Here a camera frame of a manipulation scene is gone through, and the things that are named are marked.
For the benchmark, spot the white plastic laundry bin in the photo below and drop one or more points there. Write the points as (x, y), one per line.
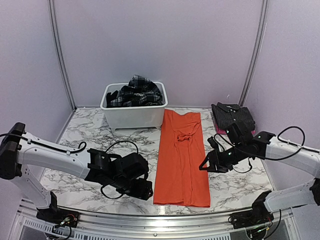
(134, 117)

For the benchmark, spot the folded pink garment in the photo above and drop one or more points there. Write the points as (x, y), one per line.
(223, 132)

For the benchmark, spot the aluminium front frame rail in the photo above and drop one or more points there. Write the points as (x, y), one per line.
(108, 226)

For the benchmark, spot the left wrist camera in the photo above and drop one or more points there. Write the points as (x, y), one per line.
(134, 165)

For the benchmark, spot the folded dark striped shirt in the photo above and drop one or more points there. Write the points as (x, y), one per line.
(226, 114)

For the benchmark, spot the right aluminium wall post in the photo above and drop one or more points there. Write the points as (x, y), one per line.
(256, 51)

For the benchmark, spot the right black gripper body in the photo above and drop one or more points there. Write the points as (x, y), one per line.
(224, 163)

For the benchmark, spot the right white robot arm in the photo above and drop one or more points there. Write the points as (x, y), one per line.
(268, 146)

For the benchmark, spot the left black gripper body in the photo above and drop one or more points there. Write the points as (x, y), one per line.
(125, 186)

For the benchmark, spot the left aluminium wall post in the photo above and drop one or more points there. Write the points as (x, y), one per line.
(59, 53)

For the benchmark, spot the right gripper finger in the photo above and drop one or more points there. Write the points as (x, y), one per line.
(210, 163)
(213, 143)

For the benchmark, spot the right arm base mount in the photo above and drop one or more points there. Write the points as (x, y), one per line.
(251, 218)

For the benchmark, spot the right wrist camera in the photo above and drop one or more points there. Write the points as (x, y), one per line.
(238, 133)

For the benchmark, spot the black white plaid shirt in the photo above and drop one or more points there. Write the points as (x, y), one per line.
(139, 92)

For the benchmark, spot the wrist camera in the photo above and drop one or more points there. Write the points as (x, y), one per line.
(134, 165)
(238, 133)

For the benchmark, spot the orange t-shirt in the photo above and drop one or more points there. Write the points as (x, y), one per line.
(179, 181)

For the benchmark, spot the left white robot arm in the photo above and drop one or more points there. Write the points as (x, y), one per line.
(20, 149)

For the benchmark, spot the aluminium wall post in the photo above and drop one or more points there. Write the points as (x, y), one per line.
(256, 51)
(59, 53)

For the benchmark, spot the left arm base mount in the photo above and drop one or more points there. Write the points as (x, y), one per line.
(59, 216)

